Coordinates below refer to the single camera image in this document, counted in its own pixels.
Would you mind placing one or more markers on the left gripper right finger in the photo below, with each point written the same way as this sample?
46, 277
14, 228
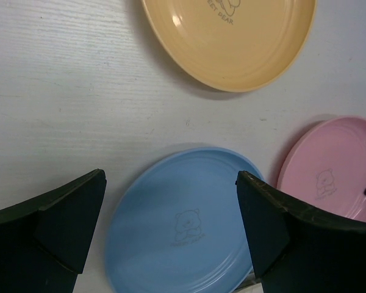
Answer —
296, 247

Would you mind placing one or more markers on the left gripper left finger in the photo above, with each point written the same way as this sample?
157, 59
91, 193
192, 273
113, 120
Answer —
44, 241

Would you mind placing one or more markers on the pink plate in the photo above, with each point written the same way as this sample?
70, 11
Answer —
327, 167

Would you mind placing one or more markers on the orange plate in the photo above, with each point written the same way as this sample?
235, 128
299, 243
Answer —
233, 46

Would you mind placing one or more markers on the blue plate front centre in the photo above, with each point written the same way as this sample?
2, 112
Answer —
178, 227

